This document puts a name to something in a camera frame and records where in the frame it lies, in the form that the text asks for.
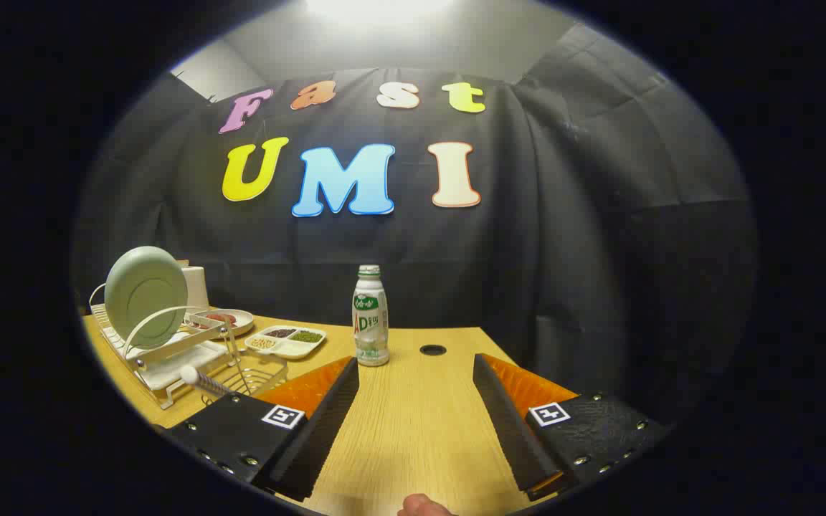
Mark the blue checked handle spoon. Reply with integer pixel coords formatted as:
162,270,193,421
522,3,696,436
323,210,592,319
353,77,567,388
179,365,232,399

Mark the white wire dish rack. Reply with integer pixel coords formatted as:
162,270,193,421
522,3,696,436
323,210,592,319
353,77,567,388
89,283,238,411

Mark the black backdrop cloth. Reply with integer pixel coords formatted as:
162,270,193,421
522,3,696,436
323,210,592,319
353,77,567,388
72,21,758,424

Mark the white drip tray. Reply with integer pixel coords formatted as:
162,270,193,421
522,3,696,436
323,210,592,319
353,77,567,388
108,326,227,392

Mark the white divided tray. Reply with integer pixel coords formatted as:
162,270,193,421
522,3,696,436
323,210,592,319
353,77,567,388
245,325,327,360

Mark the white toaster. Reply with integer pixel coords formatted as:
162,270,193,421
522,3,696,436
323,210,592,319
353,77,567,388
182,265,210,312

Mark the beige round plate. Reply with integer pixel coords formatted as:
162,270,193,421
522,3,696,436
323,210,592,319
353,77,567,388
187,308,255,338

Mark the metal wire basket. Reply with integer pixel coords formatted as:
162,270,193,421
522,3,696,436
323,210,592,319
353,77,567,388
198,351,289,399

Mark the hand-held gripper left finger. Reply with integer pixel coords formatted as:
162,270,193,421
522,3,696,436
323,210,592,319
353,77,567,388
158,355,361,504

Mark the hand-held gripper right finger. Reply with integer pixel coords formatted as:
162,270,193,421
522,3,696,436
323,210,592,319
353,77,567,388
472,353,672,502

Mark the white green label drink bottle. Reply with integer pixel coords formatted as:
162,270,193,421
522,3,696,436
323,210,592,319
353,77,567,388
352,264,390,367

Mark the pale green plate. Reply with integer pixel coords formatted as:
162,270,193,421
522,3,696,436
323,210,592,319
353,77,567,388
105,246,189,350

